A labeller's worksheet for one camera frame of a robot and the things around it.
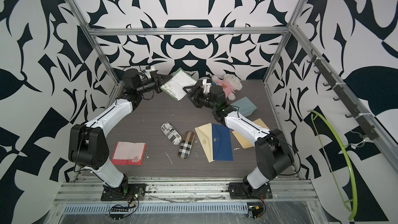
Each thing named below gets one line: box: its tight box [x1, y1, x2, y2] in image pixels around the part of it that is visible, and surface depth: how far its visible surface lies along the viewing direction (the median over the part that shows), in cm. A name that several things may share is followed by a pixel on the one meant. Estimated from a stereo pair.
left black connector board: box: [110, 206, 130, 213], surface depth 74 cm
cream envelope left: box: [194, 122, 215, 163], surface depth 92 cm
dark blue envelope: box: [211, 123, 234, 162], surface depth 89 cm
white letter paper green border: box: [160, 67, 198, 102], surface depth 80 cm
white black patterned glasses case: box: [160, 121, 182, 146], surface depth 93 cm
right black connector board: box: [247, 202, 263, 218], surface depth 73 cm
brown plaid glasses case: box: [177, 130, 196, 160], surface depth 88 cm
